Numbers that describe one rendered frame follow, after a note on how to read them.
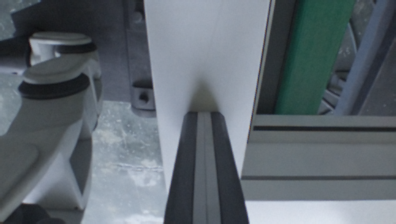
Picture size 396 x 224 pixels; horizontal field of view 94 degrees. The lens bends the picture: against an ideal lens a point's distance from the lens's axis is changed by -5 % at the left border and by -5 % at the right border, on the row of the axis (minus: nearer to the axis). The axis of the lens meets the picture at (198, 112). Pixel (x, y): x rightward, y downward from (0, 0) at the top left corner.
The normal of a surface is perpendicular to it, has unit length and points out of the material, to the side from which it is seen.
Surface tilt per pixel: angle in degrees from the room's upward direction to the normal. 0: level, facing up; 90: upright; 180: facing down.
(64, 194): 3
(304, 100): 0
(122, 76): 0
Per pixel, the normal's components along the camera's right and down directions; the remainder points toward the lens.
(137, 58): -0.02, 0.51
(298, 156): 0.00, -0.86
